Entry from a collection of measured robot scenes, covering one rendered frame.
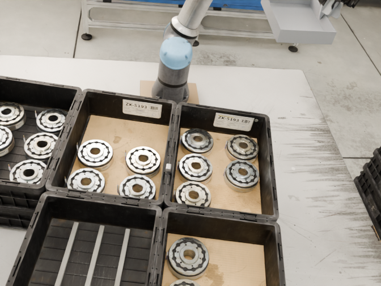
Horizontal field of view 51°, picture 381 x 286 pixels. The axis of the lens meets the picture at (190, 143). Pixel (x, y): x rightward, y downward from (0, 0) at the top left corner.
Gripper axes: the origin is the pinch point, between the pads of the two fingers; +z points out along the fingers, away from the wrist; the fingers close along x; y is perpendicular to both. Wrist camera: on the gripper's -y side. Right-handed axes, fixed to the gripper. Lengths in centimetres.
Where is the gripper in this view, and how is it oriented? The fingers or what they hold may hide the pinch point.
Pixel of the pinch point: (322, 15)
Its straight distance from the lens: 160.7
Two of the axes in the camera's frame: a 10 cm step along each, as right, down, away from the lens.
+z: -4.1, 6.5, 6.4
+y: 1.6, 7.4, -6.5
